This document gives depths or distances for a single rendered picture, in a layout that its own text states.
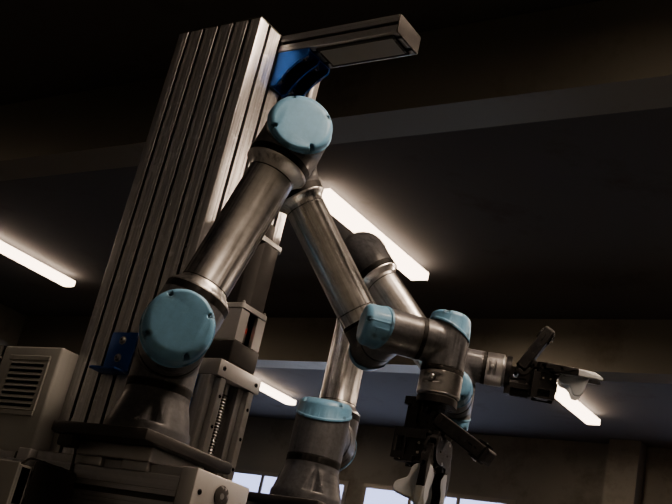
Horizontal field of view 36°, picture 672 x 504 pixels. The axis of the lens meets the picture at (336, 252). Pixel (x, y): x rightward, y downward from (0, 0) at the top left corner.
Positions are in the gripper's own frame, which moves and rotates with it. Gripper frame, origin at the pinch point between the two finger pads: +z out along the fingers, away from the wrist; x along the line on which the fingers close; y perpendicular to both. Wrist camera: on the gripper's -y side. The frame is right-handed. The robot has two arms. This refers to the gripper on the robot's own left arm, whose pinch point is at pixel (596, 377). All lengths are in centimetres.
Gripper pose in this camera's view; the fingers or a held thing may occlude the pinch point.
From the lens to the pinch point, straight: 238.4
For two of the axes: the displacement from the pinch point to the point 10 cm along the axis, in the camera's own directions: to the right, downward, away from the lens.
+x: -1.4, -2.6, -9.6
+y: -1.9, 9.5, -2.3
